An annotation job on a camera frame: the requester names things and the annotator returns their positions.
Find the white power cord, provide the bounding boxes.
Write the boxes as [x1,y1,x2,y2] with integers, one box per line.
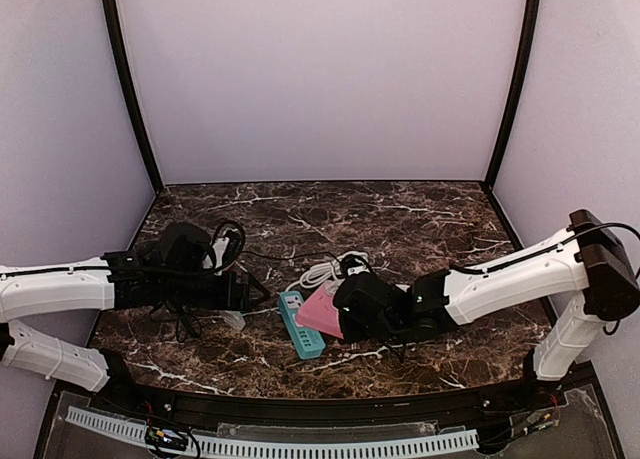
[284,251,369,293]

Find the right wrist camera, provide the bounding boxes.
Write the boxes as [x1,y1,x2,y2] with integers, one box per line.
[338,251,373,279]

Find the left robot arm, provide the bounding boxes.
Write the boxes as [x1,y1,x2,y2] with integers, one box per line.
[1,220,271,392]

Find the teal power strip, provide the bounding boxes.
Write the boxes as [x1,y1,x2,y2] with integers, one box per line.
[278,291,326,360]

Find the right black frame post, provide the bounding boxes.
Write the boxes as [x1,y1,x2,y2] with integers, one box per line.
[483,0,541,192]

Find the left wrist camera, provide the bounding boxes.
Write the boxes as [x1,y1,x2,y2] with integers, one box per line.
[211,220,246,275]

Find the pink triangular power strip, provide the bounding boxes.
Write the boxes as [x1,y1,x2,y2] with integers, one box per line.
[295,281,344,339]

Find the white slotted cable duct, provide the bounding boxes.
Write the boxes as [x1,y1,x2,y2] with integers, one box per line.
[65,406,479,458]

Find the black frame post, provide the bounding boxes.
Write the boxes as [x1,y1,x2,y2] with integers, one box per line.
[483,0,541,192]
[101,0,164,195]

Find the black cable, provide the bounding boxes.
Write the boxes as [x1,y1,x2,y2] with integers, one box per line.
[149,303,204,341]

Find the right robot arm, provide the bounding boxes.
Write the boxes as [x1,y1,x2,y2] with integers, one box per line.
[333,209,639,383]

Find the white cube socket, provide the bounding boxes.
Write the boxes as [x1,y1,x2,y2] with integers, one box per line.
[219,310,246,331]

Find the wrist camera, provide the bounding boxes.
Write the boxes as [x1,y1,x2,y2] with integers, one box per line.
[211,220,246,275]
[338,251,373,279]

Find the black front rail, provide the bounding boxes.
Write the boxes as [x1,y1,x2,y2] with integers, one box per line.
[91,381,551,430]

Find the left black frame post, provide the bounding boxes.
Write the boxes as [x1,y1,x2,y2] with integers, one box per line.
[101,0,164,195]

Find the left circuit board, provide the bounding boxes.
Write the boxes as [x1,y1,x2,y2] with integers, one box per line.
[144,426,189,450]

